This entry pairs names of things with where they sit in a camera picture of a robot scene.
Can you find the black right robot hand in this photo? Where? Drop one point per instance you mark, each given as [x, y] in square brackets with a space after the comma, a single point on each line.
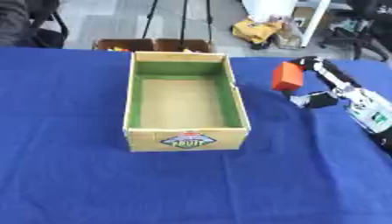
[326, 76]

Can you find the orange block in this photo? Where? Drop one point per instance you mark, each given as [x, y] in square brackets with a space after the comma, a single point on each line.
[287, 76]

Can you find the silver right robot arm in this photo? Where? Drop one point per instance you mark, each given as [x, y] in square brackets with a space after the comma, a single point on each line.
[371, 112]

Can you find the tan cardboard box green inside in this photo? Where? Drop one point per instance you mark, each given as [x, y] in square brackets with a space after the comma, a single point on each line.
[181, 102]

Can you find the white table leg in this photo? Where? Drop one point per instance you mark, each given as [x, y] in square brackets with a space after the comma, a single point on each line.
[314, 22]

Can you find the black office chair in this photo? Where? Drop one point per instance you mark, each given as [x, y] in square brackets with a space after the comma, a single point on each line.
[363, 26]

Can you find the yellow bag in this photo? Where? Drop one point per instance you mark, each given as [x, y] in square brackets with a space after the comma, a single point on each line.
[256, 29]

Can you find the black tripod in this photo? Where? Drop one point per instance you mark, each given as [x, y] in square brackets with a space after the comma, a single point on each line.
[179, 20]

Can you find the person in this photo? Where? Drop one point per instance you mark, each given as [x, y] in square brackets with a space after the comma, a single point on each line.
[15, 22]

